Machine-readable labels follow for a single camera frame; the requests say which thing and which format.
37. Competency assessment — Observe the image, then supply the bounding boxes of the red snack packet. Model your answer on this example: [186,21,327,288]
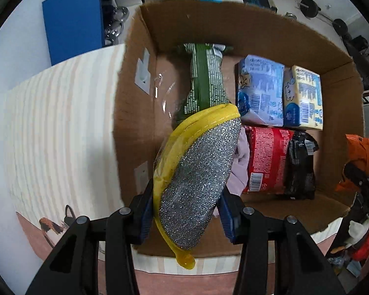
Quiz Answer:
[243,126,294,194]

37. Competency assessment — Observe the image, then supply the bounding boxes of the chrome dumbbell pair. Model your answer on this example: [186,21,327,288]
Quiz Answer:
[285,12,297,21]

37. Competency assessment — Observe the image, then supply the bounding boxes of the striped cat tablecloth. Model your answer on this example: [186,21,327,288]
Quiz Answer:
[1,43,345,295]

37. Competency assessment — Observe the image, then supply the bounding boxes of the black snack packet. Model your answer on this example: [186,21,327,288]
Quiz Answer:
[284,131,319,200]

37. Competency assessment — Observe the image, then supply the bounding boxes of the lilac cloth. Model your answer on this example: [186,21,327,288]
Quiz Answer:
[227,127,250,196]

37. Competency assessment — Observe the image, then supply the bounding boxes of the barbell on floor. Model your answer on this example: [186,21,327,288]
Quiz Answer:
[298,0,349,37]

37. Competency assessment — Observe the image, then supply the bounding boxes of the green snack packet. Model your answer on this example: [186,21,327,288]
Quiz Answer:
[172,43,230,129]

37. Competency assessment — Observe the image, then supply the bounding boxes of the blue folded mat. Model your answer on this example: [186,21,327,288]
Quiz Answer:
[42,0,105,65]

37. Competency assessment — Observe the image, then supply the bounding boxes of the light blue tissue pack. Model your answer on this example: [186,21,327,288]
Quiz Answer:
[237,55,285,127]

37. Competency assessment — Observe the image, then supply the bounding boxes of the open cardboard box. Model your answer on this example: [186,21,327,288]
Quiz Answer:
[113,0,364,234]

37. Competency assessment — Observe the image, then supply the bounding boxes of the yellow silver scrub sponge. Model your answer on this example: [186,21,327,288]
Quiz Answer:
[153,103,241,270]

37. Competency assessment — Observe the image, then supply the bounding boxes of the yellow blue tissue pack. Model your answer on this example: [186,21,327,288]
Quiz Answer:
[283,65,323,130]

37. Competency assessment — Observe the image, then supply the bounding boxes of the orange snack packet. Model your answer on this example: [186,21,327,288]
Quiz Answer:
[335,134,369,192]

